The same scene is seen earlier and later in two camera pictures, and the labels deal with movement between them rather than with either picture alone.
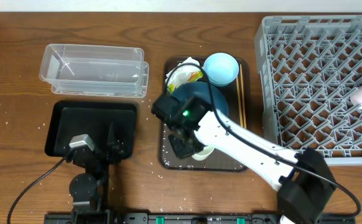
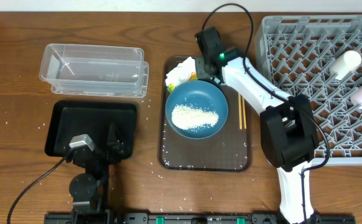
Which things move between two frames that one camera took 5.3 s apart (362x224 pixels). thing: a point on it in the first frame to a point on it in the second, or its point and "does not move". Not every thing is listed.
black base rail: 117,217 does not move
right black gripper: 181,150 to 201,72
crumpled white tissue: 182,74 does not move
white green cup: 202,155 to 345,64
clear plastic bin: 95,70 does not move
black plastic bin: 68,119 does not move
